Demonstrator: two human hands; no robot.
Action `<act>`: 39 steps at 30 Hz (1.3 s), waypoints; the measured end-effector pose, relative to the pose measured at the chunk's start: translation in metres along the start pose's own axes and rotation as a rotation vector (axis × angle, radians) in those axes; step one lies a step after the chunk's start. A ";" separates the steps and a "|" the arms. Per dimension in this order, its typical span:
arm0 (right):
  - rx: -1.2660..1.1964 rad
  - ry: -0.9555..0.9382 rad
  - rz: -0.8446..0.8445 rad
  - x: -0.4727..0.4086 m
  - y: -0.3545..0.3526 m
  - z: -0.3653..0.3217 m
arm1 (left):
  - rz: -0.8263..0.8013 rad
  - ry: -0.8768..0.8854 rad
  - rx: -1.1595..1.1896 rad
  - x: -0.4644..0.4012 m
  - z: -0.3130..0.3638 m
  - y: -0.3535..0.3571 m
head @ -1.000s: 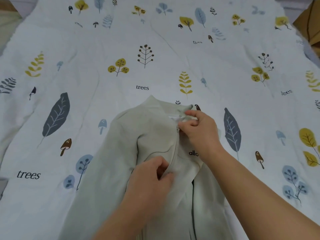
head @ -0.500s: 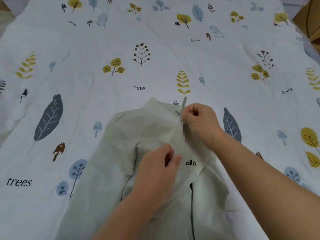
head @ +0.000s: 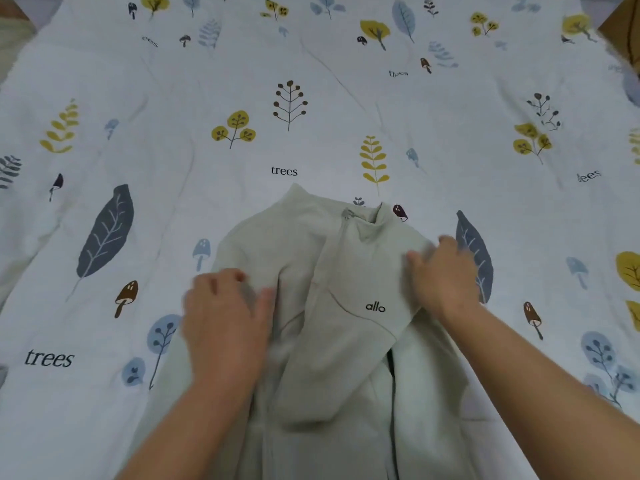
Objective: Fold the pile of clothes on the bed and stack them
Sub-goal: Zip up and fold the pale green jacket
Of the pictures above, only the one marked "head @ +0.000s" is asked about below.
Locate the wooden dressing table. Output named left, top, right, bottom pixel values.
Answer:
left=600, top=0, right=640, bottom=76

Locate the bed with leaf print bedding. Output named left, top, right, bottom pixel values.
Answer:
left=0, top=0, right=640, bottom=480

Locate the person's right forearm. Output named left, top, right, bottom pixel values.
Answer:
left=440, top=303, right=640, bottom=480

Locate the person's right hand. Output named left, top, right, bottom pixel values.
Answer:
left=404, top=235, right=485, bottom=331

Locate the person's left hand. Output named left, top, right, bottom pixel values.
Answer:
left=180, top=269, right=277, bottom=396

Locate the person's left forearm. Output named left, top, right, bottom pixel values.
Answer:
left=115, top=379, right=261, bottom=480

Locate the sage green zip jacket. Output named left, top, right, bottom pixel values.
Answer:
left=145, top=185, right=481, bottom=480

